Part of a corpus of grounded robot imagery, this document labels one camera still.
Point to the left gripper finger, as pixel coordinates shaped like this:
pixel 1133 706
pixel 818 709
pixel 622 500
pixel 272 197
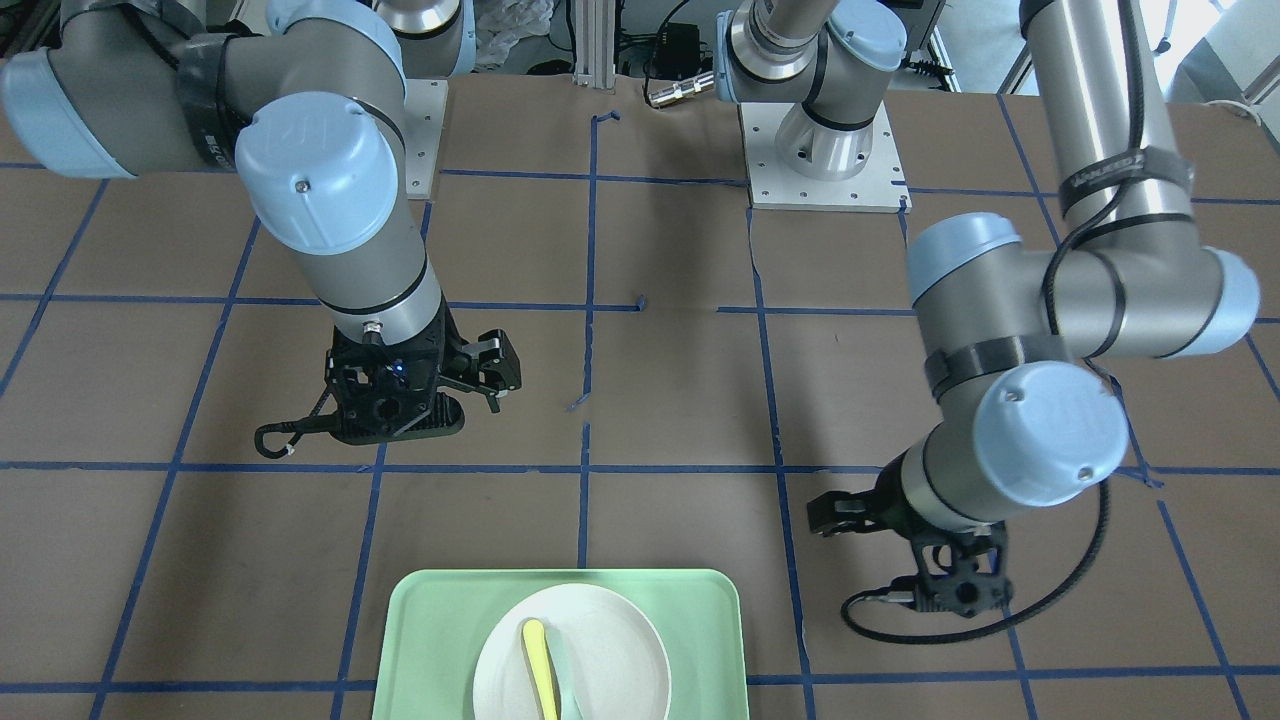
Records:
pixel 840 512

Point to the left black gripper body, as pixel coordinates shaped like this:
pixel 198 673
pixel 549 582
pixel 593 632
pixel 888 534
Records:
pixel 886 503

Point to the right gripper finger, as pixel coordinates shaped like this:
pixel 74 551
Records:
pixel 489 366

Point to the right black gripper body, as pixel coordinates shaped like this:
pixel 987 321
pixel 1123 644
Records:
pixel 452 348

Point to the yellow plastic fork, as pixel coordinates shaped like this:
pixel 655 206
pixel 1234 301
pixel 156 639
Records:
pixel 535 640

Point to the white round plate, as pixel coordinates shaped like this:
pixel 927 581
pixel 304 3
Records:
pixel 609 660

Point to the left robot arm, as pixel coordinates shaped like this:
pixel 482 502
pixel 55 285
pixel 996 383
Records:
pixel 1006 330

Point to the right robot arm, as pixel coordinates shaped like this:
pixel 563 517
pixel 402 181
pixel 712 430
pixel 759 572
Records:
pixel 313 118

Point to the light green tray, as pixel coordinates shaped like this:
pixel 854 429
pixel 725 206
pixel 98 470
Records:
pixel 439 620

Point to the pale green plastic spoon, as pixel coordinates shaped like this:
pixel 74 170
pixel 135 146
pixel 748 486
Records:
pixel 561 659

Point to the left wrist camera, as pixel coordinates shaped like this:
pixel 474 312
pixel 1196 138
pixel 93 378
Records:
pixel 960 572

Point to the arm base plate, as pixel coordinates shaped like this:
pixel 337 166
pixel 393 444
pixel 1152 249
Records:
pixel 796 164
pixel 422 131

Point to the aluminium frame post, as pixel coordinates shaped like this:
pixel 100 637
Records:
pixel 594 37

